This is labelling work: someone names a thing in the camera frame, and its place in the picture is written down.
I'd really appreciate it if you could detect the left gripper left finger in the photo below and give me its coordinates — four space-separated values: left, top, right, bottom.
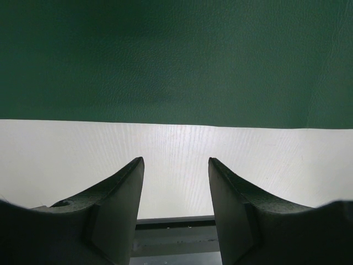
1 157 145 264

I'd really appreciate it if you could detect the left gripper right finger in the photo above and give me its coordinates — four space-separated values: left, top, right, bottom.
208 158 352 264

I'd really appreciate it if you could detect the green placemat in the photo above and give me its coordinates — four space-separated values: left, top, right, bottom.
1 1 352 129

